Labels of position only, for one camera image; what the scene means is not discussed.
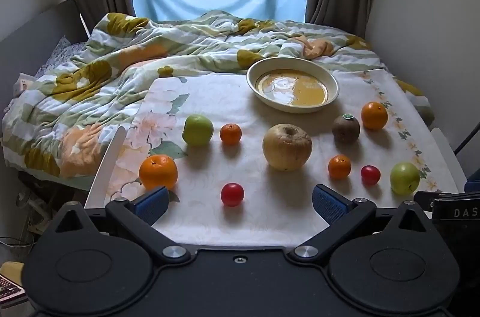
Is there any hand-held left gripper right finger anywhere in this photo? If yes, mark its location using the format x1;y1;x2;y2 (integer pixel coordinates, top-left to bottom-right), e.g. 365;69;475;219
289;184;432;264

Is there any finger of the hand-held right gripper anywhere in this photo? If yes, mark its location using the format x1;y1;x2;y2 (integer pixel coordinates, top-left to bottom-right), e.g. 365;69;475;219
413;191;452;208

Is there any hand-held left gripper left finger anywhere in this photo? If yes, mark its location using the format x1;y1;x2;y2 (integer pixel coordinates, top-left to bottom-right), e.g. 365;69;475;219
49;186;193;264

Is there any green apple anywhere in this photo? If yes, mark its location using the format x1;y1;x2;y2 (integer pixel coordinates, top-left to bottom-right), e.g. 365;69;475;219
389;162;421;195
182;114;214;147

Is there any large orange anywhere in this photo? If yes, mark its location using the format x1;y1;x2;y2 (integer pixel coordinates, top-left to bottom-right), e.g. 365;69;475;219
361;101;389;131
139;154;178;191

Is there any small tangerine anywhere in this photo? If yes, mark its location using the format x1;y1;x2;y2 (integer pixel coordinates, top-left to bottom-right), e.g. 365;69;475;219
328;155;352;180
220;123;242;146

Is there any red tomato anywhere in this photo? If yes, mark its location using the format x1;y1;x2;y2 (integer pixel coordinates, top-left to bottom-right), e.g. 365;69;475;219
220;183;245;207
361;165;381;186

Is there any large yellowish apple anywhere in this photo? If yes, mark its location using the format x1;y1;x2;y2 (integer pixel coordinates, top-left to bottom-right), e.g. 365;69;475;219
262;124;313;172

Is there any brown kiwi with green sticker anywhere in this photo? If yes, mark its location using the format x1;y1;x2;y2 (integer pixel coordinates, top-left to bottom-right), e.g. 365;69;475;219
332;113;361;144

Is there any cream ceramic bowl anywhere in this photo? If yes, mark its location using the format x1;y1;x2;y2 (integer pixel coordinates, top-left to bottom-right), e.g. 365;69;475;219
246;57;339;114

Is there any white table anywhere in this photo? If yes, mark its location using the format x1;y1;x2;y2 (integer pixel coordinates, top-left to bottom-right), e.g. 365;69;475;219
84;125;468;210

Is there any white floor fan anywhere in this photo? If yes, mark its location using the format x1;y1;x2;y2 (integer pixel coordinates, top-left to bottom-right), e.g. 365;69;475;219
15;186;59;239

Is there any floral tablecloth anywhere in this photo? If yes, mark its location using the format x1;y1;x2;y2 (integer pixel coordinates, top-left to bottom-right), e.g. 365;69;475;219
105;67;460;247

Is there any floral quilt blanket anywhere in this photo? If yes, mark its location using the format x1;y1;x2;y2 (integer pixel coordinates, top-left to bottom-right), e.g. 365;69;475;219
2;10;436;180

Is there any patterned pillow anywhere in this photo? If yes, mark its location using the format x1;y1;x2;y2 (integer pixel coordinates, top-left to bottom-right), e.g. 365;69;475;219
35;35;91;79

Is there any grey bed headboard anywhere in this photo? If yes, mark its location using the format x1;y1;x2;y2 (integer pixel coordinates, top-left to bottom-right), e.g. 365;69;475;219
0;0;91;104

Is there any black cable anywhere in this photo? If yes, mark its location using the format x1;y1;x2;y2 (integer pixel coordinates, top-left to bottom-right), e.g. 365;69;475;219
452;122;480;157

